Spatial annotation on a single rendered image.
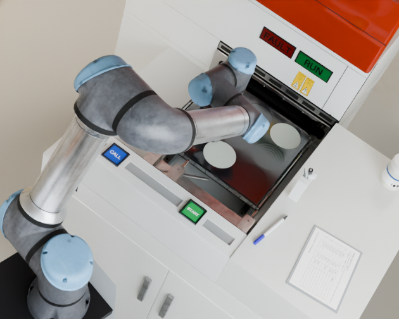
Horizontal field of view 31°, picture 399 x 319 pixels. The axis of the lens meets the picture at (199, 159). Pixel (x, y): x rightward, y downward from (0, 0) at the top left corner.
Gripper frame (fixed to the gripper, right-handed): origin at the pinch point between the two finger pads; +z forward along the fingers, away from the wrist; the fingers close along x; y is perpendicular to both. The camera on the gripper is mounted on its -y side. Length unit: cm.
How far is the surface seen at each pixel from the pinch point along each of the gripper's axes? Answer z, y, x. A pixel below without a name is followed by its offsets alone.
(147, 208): -0.6, 20.4, 26.9
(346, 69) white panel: -24.3, -32.6, -11.9
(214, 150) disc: 1.2, 0.4, 3.4
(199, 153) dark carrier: 1.3, 5.0, 5.2
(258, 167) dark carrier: 1.4, -12.8, 7.5
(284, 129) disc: 1.4, -22.8, -8.3
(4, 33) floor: 92, 73, -119
